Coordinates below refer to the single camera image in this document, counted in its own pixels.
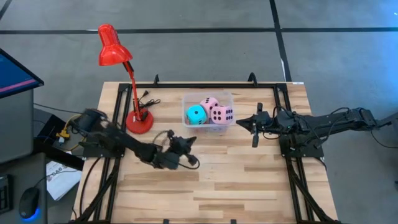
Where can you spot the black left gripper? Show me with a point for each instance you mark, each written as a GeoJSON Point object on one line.
{"type": "Point", "coordinates": [169, 152]}

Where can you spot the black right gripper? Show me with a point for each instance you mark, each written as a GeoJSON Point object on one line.
{"type": "Point", "coordinates": [262, 119]}

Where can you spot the pink foam die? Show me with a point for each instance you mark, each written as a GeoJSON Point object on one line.
{"type": "Point", "coordinates": [208, 104]}
{"type": "Point", "coordinates": [222, 115]}

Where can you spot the teal foam die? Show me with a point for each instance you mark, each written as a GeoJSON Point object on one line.
{"type": "Point", "coordinates": [196, 114]}

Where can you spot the clear plastic bin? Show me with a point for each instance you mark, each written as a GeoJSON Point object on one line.
{"type": "Point", "coordinates": [186, 96]}

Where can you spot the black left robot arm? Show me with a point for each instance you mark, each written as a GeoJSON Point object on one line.
{"type": "Point", "coordinates": [118, 140]}

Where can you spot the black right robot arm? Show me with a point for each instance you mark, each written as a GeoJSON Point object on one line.
{"type": "Point", "coordinates": [326, 121]}

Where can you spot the black curved clamp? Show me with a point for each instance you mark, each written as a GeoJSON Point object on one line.
{"type": "Point", "coordinates": [156, 79]}
{"type": "Point", "coordinates": [252, 79]}

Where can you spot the red desk lamp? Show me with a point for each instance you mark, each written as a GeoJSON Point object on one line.
{"type": "Point", "coordinates": [112, 46]}

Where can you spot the white paper booklet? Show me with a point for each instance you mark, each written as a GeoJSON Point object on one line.
{"type": "Point", "coordinates": [62, 182]}

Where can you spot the black computer mouse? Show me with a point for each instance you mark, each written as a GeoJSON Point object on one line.
{"type": "Point", "coordinates": [28, 202]}

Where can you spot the blue-screen monitor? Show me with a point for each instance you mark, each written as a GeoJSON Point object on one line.
{"type": "Point", "coordinates": [15, 74]}

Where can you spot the black keyboard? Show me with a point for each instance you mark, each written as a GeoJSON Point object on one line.
{"type": "Point", "coordinates": [4, 194]}

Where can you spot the black table edge rail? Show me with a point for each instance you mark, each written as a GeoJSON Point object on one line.
{"type": "Point", "coordinates": [202, 85]}

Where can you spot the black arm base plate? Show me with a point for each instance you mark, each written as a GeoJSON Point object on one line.
{"type": "Point", "coordinates": [314, 152]}
{"type": "Point", "coordinates": [102, 154]}

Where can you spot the black table frame rails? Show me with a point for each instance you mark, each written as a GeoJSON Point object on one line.
{"type": "Point", "coordinates": [300, 186]}
{"type": "Point", "coordinates": [107, 183]}

